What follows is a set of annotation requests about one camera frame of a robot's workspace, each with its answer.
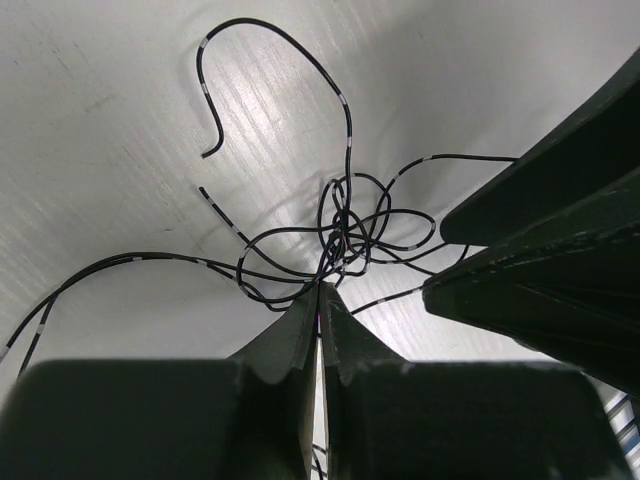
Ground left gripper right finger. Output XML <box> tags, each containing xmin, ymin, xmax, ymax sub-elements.
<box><xmin>319</xmin><ymin>283</ymin><xmax>633</xmax><ymax>479</ymax></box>

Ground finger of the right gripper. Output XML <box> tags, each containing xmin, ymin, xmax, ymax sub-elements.
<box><xmin>440</xmin><ymin>52</ymin><xmax>639</xmax><ymax>246</ymax></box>
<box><xmin>422</xmin><ymin>171</ymin><xmax>639</xmax><ymax>396</ymax></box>

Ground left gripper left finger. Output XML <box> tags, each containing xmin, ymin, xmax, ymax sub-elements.
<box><xmin>1</xmin><ymin>290</ymin><xmax>319</xmax><ymax>479</ymax></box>

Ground thin dark wire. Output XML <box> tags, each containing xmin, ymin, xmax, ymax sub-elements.
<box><xmin>0</xmin><ymin>18</ymin><xmax>521</xmax><ymax>376</ymax></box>

